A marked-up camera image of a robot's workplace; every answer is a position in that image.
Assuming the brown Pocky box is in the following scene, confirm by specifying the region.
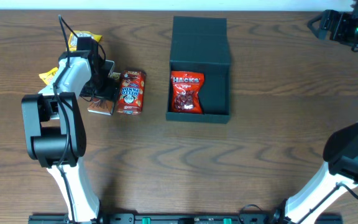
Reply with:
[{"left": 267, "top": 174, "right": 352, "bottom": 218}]
[{"left": 86, "top": 60, "right": 121, "bottom": 116}]

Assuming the yellow snack bag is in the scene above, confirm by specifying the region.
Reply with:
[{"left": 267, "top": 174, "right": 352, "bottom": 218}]
[{"left": 68, "top": 30, "right": 102, "bottom": 51}]

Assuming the red Hacks candy bag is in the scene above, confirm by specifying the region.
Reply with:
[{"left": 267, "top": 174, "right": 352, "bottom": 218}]
[{"left": 171, "top": 71, "right": 204, "bottom": 114}]

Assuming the black foldable container box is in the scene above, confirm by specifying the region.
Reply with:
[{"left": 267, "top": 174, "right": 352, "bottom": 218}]
[{"left": 165, "top": 16, "right": 231, "bottom": 124}]

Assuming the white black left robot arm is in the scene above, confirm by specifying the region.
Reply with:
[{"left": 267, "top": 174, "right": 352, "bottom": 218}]
[{"left": 21, "top": 49, "right": 117, "bottom": 223}]

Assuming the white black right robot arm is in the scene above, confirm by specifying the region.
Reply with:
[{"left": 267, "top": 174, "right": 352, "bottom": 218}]
[{"left": 270, "top": 2, "right": 358, "bottom": 223}]

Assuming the red Hello Panda box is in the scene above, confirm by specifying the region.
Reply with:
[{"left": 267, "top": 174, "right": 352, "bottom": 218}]
[{"left": 116, "top": 70, "right": 146, "bottom": 115}]

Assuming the orange yellow candy packet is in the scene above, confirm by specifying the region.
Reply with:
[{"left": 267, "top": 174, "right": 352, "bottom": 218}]
[{"left": 39, "top": 67, "right": 58, "bottom": 85}]

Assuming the black mounting rail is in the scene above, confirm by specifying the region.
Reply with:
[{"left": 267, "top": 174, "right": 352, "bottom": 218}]
[{"left": 28, "top": 213, "right": 344, "bottom": 224}]

